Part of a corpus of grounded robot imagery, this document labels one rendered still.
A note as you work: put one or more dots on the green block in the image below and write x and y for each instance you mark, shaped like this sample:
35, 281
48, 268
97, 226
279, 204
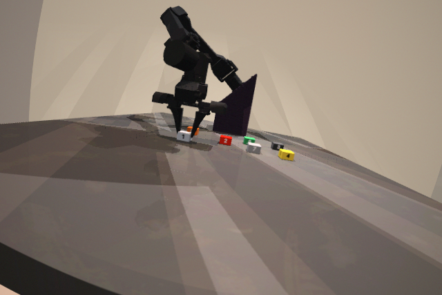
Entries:
249, 139

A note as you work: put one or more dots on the yellow block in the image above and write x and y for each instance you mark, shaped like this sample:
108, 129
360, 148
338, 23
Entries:
285, 154

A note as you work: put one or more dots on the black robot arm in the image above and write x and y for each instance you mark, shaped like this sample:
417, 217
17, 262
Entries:
181, 53

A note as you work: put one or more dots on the red block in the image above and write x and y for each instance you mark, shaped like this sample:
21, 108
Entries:
225, 140

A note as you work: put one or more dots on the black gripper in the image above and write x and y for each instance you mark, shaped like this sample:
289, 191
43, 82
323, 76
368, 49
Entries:
177, 110

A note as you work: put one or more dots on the orange block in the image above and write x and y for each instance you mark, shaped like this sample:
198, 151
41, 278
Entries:
190, 128

